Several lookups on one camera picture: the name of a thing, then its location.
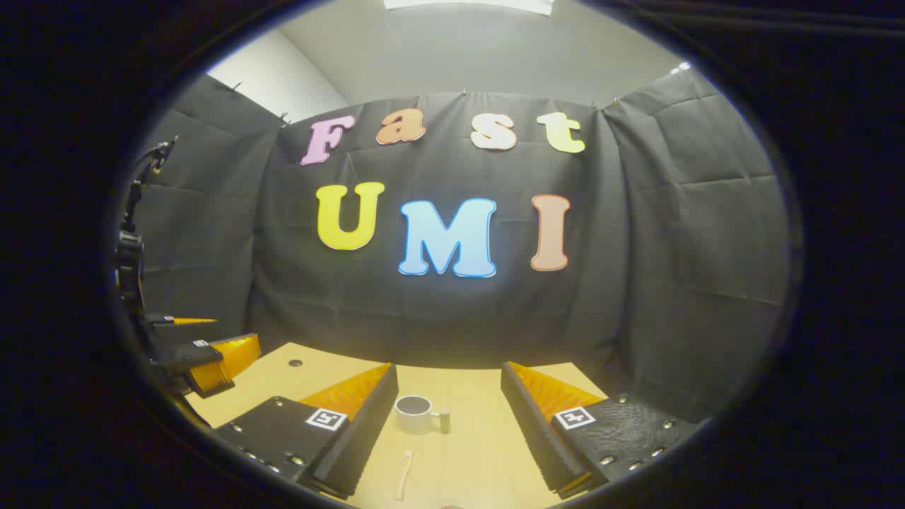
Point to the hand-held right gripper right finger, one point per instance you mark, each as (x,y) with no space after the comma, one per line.
(537,438)

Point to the beige toothbrush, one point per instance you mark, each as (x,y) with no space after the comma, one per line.
(404,474)

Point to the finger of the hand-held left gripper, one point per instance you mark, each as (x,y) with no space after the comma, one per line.
(162,320)
(191,353)

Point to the ceiling light panel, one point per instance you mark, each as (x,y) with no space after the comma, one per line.
(466,3)

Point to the light wooden desktop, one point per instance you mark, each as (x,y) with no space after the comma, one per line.
(459,459)

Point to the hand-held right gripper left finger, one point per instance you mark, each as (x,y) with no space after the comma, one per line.
(368,431)

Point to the black backdrop cloth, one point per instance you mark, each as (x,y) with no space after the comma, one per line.
(636,247)

